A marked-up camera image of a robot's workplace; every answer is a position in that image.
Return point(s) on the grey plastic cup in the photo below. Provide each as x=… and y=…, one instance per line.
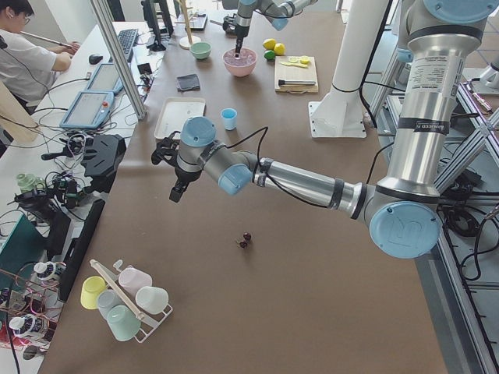
x=106, y=301

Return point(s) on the oolong tea bottle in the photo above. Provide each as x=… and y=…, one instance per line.
x=49, y=271
x=29, y=326

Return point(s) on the copper wire bottle rack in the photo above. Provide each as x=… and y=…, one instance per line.
x=23, y=294

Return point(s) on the blue plastic cup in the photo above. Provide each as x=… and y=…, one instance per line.
x=229, y=118

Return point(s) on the blue teach pendant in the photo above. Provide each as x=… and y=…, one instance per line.
x=88, y=110
x=105, y=78

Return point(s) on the pink bowl of ice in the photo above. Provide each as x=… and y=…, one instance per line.
x=242, y=65

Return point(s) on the cream rabbit tray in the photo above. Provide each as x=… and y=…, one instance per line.
x=175, y=112

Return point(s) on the green plastic cup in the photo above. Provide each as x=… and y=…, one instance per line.
x=123, y=323

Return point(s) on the yellow lemon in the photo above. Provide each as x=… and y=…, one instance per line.
x=269, y=43
x=279, y=49

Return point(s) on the dark cherry pair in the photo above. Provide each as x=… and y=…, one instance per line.
x=245, y=241

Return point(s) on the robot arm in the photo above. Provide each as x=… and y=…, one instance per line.
x=276, y=14
x=304, y=177

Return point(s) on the black keyboard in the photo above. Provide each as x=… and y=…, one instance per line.
x=127, y=39

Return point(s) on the seated person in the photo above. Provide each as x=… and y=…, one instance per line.
x=28, y=70

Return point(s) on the green ceramic bowl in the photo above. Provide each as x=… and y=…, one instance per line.
x=200, y=50

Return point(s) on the yellow plastic cup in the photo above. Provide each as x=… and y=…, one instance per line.
x=92, y=287

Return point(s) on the green lime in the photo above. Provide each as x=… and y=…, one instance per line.
x=269, y=55

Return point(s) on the grey folded cloth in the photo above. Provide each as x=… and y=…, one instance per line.
x=187, y=82

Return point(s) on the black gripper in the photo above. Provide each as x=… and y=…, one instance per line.
x=184, y=175

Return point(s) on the wooden glass stand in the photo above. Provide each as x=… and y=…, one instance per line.
x=187, y=41

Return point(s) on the pink plastic cup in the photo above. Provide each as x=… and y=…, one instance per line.
x=132, y=279

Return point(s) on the yellow plastic knife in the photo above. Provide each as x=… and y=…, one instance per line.
x=294, y=64

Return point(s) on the white plastic cup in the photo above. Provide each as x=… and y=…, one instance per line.
x=152, y=299

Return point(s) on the white wire cup rack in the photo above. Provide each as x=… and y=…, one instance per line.
x=148, y=324

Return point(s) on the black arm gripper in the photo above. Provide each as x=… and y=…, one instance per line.
x=240, y=33

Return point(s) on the wooden cutting board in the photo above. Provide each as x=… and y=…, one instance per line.
x=289, y=72

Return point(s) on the black monitor bar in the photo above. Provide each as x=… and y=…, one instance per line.
x=78, y=253

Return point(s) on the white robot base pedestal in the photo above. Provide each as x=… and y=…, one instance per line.
x=343, y=78

